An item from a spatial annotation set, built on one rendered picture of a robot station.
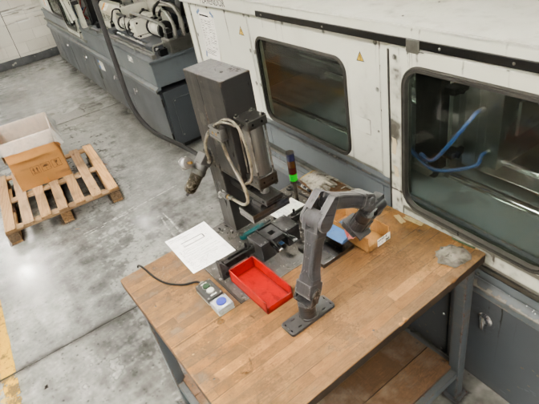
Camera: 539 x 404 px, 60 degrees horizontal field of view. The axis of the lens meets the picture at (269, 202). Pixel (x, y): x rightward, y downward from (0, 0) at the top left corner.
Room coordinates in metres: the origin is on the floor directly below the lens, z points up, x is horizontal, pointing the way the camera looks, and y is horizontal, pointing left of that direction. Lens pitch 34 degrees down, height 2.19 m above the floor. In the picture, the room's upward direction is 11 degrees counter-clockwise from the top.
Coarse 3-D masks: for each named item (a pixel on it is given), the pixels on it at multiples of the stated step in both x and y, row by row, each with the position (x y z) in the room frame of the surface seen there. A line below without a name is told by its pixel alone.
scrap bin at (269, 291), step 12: (240, 264) 1.43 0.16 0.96; (252, 264) 1.46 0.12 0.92; (240, 276) 1.42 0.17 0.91; (252, 276) 1.41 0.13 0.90; (264, 276) 1.40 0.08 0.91; (276, 276) 1.33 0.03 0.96; (240, 288) 1.35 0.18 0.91; (252, 288) 1.34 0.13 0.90; (264, 288) 1.33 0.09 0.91; (276, 288) 1.32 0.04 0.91; (288, 288) 1.27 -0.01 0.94; (264, 300) 1.27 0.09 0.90; (276, 300) 1.26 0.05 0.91; (288, 300) 1.24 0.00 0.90
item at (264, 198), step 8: (240, 184) 1.66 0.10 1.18; (248, 184) 1.67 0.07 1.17; (248, 192) 1.61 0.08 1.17; (256, 192) 1.58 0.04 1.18; (264, 192) 1.56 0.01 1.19; (272, 192) 1.56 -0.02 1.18; (280, 192) 1.54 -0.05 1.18; (256, 200) 1.56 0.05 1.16; (264, 200) 1.52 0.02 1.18; (272, 200) 1.52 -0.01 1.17; (280, 200) 1.55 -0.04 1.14; (288, 200) 1.57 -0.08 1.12; (240, 208) 1.56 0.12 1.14; (248, 208) 1.54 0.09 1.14; (256, 208) 1.53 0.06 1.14; (264, 208) 1.52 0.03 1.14; (272, 208) 1.53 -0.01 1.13; (248, 216) 1.52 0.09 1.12; (256, 216) 1.49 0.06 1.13; (264, 216) 1.51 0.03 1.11
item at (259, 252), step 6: (294, 228) 1.57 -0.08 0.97; (270, 234) 1.58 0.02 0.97; (294, 234) 1.57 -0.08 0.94; (276, 240) 1.52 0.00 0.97; (282, 240) 1.59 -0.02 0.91; (288, 240) 1.55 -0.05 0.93; (270, 246) 1.51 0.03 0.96; (258, 252) 1.51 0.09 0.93; (264, 252) 1.49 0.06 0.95; (270, 252) 1.50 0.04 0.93; (264, 258) 1.49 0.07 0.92
